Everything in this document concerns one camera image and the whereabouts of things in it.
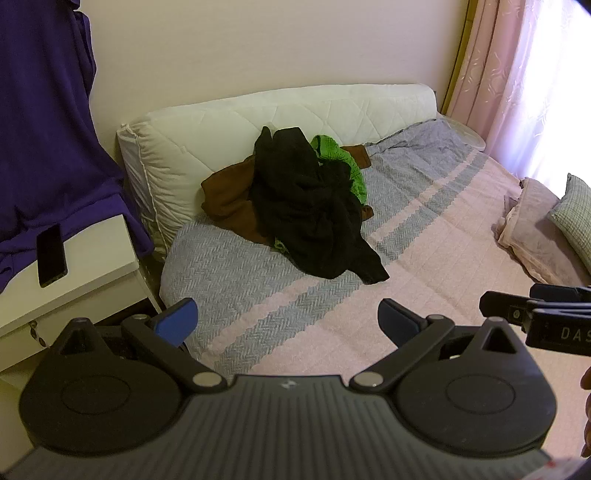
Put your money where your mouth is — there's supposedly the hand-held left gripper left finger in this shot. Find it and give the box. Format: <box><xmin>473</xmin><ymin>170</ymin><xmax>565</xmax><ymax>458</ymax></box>
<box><xmin>46</xmin><ymin>298</ymin><xmax>229</xmax><ymax>395</ymax></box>

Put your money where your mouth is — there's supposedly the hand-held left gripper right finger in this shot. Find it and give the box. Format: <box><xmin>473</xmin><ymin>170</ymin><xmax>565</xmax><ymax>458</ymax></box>
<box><xmin>348</xmin><ymin>299</ymin><xmax>527</xmax><ymax>395</ymax></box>

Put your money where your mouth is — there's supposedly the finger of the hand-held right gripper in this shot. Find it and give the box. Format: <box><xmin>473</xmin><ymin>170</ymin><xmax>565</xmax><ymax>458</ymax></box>
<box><xmin>530</xmin><ymin>284</ymin><xmax>591</xmax><ymax>302</ymax></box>
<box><xmin>479</xmin><ymin>291</ymin><xmax>591</xmax><ymax>329</ymax></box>

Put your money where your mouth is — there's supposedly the black garment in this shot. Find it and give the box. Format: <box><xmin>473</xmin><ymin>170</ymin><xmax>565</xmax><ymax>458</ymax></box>
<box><xmin>249</xmin><ymin>126</ymin><xmax>391</xmax><ymax>285</ymax></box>

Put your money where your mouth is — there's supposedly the person's right hand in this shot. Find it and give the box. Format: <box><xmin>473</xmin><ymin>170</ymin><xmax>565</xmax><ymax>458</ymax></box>
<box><xmin>580</xmin><ymin>367</ymin><xmax>591</xmax><ymax>457</ymax></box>

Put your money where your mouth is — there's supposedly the folded pinkish grey blanket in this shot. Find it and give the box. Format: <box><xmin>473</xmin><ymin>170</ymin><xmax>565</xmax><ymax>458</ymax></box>
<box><xmin>496</xmin><ymin>176</ymin><xmax>591</xmax><ymax>287</ymax></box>

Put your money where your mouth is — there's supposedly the green checked pillow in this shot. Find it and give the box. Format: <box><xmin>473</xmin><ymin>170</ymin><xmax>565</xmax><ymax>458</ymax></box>
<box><xmin>547</xmin><ymin>173</ymin><xmax>591</xmax><ymax>273</ymax></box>

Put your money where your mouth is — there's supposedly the white nightstand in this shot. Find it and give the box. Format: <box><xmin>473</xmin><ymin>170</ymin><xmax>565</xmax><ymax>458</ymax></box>
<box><xmin>0</xmin><ymin>212</ymin><xmax>163</xmax><ymax>388</ymax></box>

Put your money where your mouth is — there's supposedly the striped pink grey blanket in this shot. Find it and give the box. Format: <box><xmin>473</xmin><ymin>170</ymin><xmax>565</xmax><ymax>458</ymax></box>
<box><xmin>159</xmin><ymin>119</ymin><xmax>591</xmax><ymax>462</ymax></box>

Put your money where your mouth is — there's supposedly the brown garment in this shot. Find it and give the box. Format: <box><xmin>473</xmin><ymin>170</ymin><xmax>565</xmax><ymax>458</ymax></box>
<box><xmin>200</xmin><ymin>144</ymin><xmax>375</xmax><ymax>245</ymax></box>

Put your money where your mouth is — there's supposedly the black smartphone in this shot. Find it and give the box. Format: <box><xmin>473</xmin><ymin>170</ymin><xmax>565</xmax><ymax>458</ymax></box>
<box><xmin>36</xmin><ymin>224</ymin><xmax>69</xmax><ymax>289</ymax></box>

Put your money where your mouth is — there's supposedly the green knit garment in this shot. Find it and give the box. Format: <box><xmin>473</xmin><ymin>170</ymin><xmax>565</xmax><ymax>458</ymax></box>
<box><xmin>272</xmin><ymin>134</ymin><xmax>368</xmax><ymax>252</ymax></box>

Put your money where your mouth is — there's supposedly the white quilted pillow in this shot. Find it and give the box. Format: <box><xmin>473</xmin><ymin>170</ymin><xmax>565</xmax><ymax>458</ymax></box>
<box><xmin>115</xmin><ymin>83</ymin><xmax>438</xmax><ymax>264</ymax></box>

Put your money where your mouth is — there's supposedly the pink curtain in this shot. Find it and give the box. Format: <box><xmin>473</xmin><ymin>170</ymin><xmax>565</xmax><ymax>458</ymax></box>
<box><xmin>441</xmin><ymin>0</ymin><xmax>591</xmax><ymax>195</ymax></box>

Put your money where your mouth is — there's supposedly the purple hanging garment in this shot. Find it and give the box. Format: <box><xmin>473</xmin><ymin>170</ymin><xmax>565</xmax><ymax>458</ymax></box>
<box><xmin>0</xmin><ymin>0</ymin><xmax>155</xmax><ymax>296</ymax></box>

